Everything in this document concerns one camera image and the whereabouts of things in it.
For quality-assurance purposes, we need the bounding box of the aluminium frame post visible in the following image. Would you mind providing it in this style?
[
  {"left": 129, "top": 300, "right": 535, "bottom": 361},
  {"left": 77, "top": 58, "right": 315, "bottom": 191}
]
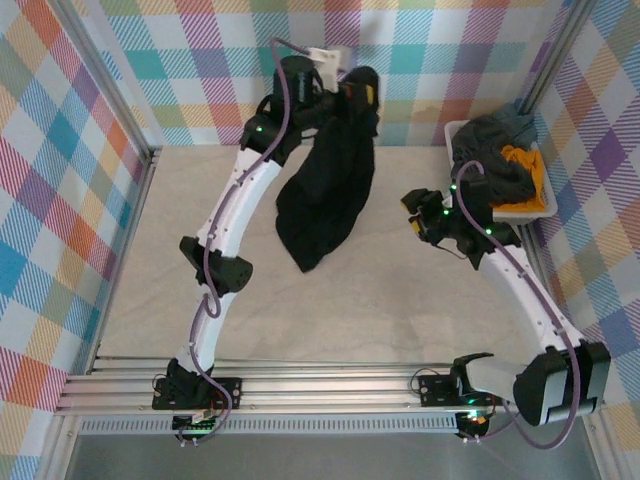
[
  {"left": 517, "top": 0, "right": 599, "bottom": 119},
  {"left": 45, "top": 0, "right": 164, "bottom": 157}
]

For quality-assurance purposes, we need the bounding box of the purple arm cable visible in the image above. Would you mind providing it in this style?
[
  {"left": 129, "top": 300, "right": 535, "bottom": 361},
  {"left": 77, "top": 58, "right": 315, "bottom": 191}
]
[
  {"left": 175, "top": 37, "right": 322, "bottom": 447},
  {"left": 448, "top": 160, "right": 587, "bottom": 451}
]

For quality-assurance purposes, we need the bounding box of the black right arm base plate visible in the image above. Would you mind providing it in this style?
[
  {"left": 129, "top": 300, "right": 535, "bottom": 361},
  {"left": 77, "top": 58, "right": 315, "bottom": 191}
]
[{"left": 416, "top": 371, "right": 460, "bottom": 407}]

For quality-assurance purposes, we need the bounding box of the orange t-shirt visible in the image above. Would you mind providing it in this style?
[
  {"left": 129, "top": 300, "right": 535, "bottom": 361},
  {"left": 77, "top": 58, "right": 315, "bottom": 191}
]
[{"left": 489, "top": 143, "right": 550, "bottom": 214}]

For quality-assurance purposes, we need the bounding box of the slotted grey cable duct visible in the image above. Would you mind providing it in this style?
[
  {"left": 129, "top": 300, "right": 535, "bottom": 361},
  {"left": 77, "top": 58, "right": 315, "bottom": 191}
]
[{"left": 78, "top": 416, "right": 462, "bottom": 437}]

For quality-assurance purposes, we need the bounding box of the blue-grey t-shirt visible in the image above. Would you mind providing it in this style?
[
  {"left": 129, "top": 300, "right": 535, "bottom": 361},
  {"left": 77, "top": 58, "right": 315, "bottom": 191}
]
[{"left": 493, "top": 102, "right": 540, "bottom": 151}]

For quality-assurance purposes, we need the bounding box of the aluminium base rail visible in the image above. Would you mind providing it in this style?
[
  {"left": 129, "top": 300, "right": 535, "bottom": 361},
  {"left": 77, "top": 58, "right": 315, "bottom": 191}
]
[{"left": 53, "top": 355, "right": 609, "bottom": 417}]

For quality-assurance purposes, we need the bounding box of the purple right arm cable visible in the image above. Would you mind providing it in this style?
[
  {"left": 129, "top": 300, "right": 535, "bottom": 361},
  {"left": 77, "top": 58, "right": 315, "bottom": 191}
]
[{"left": 448, "top": 160, "right": 587, "bottom": 451}]

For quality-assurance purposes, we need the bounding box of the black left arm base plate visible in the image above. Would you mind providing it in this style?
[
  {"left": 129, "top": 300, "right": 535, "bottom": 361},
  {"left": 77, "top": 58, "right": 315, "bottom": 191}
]
[{"left": 151, "top": 374, "right": 244, "bottom": 412}]

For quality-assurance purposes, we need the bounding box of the black t-shirt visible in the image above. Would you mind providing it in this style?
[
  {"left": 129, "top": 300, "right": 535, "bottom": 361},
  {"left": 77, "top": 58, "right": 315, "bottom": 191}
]
[{"left": 273, "top": 64, "right": 384, "bottom": 274}]

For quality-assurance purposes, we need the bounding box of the white plastic tray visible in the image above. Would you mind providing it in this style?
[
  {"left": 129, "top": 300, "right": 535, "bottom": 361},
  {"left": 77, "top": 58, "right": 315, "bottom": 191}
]
[{"left": 443, "top": 119, "right": 560, "bottom": 224}]

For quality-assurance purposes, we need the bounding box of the dark grey t-shirt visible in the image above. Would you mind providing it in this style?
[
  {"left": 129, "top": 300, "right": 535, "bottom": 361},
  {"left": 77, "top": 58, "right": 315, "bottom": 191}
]
[{"left": 449, "top": 116, "right": 540, "bottom": 207}]

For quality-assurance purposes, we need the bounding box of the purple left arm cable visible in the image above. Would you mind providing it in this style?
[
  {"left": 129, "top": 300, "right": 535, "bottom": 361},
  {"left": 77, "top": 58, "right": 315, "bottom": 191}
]
[{"left": 175, "top": 37, "right": 322, "bottom": 447}]

